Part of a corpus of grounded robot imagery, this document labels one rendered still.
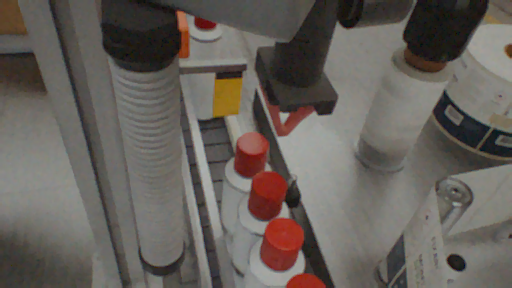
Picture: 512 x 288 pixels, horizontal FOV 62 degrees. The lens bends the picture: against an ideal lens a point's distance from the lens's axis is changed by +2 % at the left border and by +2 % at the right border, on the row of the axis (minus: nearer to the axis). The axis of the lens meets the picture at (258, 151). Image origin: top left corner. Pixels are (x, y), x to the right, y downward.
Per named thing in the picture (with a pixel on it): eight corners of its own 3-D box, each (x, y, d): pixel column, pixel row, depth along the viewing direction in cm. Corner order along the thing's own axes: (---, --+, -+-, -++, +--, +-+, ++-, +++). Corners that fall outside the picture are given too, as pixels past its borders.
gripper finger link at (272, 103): (295, 108, 58) (309, 49, 51) (313, 145, 53) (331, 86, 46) (247, 112, 56) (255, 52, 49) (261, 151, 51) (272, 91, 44)
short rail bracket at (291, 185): (292, 231, 65) (307, 182, 56) (274, 234, 64) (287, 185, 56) (286, 214, 67) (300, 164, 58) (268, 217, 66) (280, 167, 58)
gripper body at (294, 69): (305, 56, 52) (318, -1, 46) (336, 112, 45) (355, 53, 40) (254, 60, 50) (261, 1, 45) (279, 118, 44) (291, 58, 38)
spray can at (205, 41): (220, 120, 73) (227, 11, 58) (190, 123, 72) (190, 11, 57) (215, 101, 76) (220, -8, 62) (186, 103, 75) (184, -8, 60)
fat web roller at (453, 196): (415, 290, 55) (489, 205, 42) (383, 297, 54) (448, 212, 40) (398, 259, 58) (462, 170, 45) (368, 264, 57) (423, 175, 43)
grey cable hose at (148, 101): (189, 274, 32) (188, 31, 17) (141, 283, 31) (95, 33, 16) (183, 235, 35) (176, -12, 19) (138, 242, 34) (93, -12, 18)
